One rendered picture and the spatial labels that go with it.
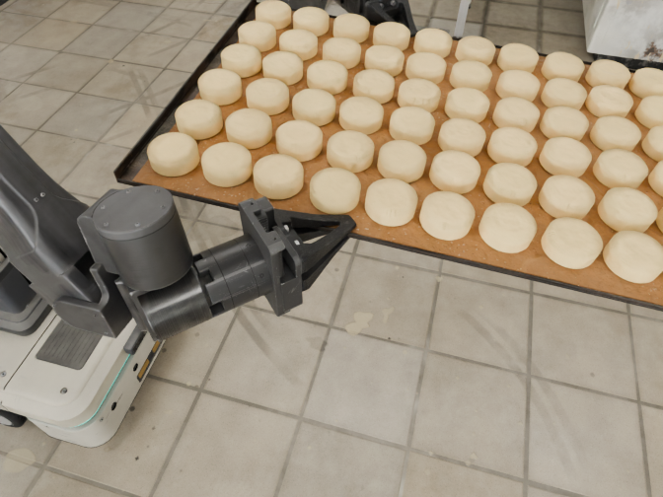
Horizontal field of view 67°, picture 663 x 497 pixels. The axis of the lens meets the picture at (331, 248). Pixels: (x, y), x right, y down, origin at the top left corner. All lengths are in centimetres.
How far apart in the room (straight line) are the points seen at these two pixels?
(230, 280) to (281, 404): 106
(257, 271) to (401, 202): 15
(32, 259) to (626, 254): 50
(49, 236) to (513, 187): 42
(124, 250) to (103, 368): 99
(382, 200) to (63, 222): 27
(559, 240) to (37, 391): 117
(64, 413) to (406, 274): 106
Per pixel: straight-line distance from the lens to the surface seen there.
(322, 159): 54
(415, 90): 63
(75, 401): 133
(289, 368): 151
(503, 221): 49
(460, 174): 52
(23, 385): 139
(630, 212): 56
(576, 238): 51
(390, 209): 47
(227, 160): 52
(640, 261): 52
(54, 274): 45
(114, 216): 38
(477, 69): 69
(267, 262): 42
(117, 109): 255
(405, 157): 53
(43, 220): 45
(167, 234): 37
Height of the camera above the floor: 135
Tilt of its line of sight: 51 degrees down
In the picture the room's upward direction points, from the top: straight up
